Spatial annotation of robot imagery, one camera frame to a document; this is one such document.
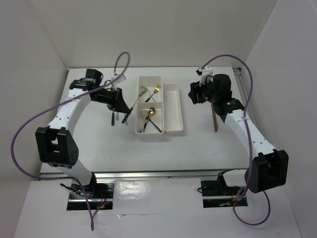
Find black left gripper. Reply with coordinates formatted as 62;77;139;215
92;87;130;114

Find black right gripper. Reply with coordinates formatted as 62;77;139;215
188;75;219;104

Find green handled utensil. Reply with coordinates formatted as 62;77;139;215
111;111;115;126

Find gold spoon green handle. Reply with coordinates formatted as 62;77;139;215
141;107;156;132
122;90;146;123

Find large silver fork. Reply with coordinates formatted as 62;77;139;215
141;86;156;102

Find white plastic spoon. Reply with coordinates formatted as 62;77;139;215
139;110;148;133

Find dark wooden spoon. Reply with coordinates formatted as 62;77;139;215
149;118;162;133

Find gold fork green handle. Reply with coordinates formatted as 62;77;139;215
145;85;161;102

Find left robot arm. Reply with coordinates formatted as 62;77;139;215
35;69;130;198

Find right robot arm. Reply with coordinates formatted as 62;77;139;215
188;74;289;193

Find white divided utensil tray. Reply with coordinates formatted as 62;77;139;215
135;76;165;140

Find white narrow tray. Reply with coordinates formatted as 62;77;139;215
163;84;184;134

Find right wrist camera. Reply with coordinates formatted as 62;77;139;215
196;65;213;86

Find aluminium side rail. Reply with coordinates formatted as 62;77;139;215
232;67;249;103

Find aluminium front rail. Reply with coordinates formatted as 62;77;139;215
39;169;248;181

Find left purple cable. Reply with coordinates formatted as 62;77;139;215
10;52;131;231

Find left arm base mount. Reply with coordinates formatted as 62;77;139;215
60;179;114;211

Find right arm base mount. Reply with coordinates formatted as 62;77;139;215
197;173;240;208

